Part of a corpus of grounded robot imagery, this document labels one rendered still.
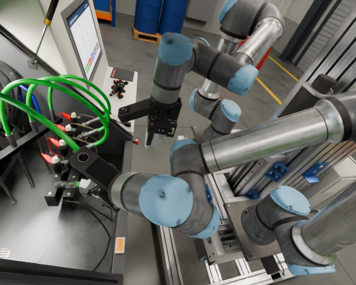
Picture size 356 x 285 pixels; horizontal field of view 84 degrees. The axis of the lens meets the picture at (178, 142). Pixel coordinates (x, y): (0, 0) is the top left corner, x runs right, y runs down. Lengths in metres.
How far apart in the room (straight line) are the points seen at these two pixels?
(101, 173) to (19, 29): 0.66
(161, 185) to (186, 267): 1.37
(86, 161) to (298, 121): 0.44
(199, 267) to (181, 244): 0.20
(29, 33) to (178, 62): 0.62
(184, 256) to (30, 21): 1.55
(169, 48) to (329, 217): 0.51
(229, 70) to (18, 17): 0.73
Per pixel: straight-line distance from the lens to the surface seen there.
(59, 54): 0.94
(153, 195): 0.30
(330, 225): 0.59
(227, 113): 0.98
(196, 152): 0.44
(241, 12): 0.87
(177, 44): 0.46
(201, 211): 0.38
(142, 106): 0.56
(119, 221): 0.85
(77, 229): 0.98
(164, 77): 0.48
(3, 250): 1.02
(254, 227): 0.85
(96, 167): 0.45
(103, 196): 0.48
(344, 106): 0.48
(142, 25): 5.35
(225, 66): 0.53
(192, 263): 1.66
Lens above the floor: 1.74
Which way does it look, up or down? 43 degrees down
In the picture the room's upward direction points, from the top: 20 degrees clockwise
